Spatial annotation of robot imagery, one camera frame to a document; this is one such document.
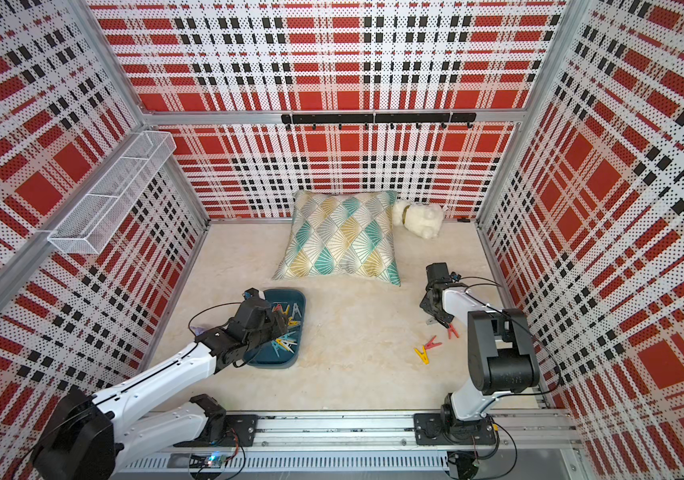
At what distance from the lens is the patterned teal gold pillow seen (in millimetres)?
950

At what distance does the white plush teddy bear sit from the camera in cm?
112

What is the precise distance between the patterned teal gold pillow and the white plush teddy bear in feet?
0.47
